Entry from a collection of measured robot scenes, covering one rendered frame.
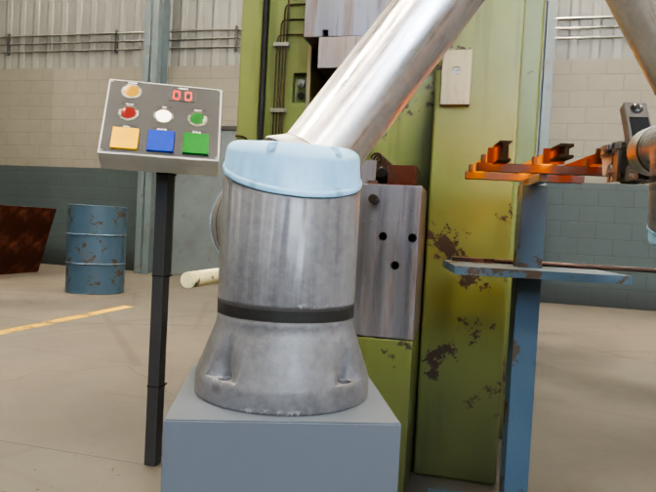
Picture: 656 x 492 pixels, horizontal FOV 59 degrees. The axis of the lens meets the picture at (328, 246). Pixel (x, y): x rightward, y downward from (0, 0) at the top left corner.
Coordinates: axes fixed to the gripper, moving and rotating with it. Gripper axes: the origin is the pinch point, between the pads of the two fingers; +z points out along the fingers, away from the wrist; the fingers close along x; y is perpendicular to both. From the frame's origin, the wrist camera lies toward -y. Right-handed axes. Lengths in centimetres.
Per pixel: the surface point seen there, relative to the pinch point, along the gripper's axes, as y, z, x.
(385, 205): 13, 34, -49
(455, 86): -26, 50, -30
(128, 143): -1, 25, -124
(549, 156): 1.1, 0.2, -13.1
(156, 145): -1, 28, -116
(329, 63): -30, 44, -69
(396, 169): 2, 40, -47
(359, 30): -40, 42, -60
